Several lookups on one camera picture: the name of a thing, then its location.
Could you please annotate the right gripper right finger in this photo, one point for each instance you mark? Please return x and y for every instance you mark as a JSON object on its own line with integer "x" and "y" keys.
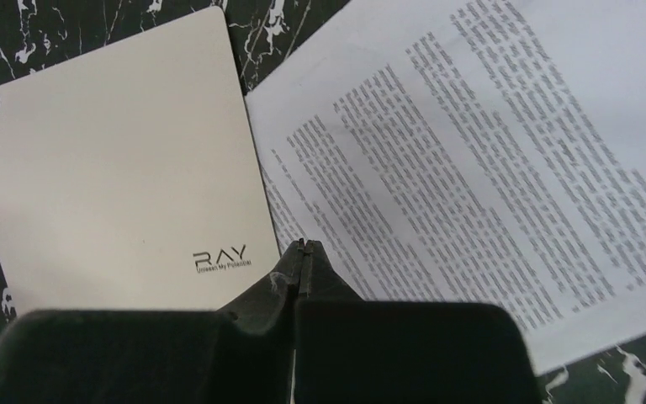
{"x": 349, "y": 350}

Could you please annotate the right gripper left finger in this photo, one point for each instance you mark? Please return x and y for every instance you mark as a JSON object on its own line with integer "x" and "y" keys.
{"x": 240, "y": 353}

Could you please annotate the beige file folder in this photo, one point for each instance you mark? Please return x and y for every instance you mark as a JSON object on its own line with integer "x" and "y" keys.
{"x": 129, "y": 177}

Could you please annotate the printed white paper sheet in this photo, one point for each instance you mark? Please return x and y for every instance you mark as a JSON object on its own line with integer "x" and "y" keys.
{"x": 487, "y": 151}

